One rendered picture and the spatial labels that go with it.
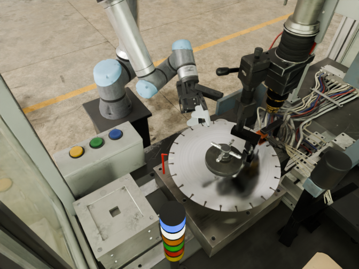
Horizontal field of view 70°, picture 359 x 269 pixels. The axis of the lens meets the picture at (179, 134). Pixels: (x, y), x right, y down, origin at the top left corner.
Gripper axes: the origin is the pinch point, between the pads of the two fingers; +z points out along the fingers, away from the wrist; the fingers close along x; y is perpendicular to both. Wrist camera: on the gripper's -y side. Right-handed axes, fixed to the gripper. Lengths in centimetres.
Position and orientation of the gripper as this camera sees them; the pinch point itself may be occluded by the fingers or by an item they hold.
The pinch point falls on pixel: (206, 130)
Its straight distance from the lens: 93.7
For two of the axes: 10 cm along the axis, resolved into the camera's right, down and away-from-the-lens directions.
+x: 1.0, -1.8, -9.8
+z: 2.0, 9.7, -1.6
